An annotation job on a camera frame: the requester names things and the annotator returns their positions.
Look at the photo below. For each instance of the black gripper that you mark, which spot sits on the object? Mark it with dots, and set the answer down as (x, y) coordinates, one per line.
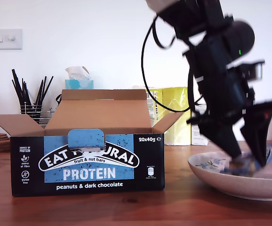
(220, 99)

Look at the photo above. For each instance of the blue Eat Natural snack bar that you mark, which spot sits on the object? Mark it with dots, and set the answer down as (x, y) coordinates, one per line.
(244, 168)

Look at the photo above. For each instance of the white printed carton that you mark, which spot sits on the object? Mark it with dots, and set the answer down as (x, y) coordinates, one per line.
(197, 137)

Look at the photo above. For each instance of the white plate with blue flowers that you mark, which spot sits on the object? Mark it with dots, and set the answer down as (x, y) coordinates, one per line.
(220, 181)

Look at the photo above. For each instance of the Eat Natural carton box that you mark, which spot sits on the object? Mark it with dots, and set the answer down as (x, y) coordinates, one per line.
(91, 173)

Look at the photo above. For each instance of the turquoise tissue box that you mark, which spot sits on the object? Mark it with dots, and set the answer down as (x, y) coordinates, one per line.
(79, 85)

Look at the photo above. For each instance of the yellow plastic-wrapped pack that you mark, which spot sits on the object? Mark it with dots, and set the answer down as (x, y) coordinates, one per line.
(173, 131)

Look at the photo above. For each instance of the white tissue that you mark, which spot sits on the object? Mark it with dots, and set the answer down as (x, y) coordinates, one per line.
(75, 73)

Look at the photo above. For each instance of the black stick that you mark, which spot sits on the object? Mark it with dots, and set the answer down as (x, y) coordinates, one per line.
(16, 92)
(39, 90)
(47, 85)
(23, 89)
(20, 86)
(43, 85)

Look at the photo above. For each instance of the white light switch plate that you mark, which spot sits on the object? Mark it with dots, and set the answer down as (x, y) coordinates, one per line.
(5, 43)

